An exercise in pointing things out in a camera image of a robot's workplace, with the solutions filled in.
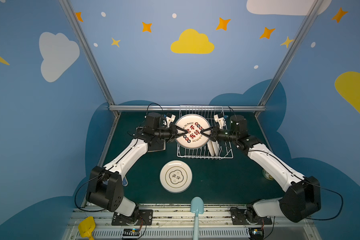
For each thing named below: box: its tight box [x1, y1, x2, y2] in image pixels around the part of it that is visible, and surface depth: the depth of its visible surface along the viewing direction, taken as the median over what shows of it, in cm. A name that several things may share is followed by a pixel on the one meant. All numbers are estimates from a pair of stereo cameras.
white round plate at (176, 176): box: [160, 160, 193, 193], surface depth 90 cm
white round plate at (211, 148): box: [207, 140, 215, 157], surface depth 88 cm
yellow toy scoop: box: [78, 216, 96, 240], surface depth 71 cm
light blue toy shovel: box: [190, 196, 204, 240], surface depth 77 cm
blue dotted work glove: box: [122, 176, 129, 187], surface depth 87 cm
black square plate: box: [147, 139, 166, 153], surface depth 72 cm
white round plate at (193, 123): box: [176, 113, 211, 149], surface depth 78 cm
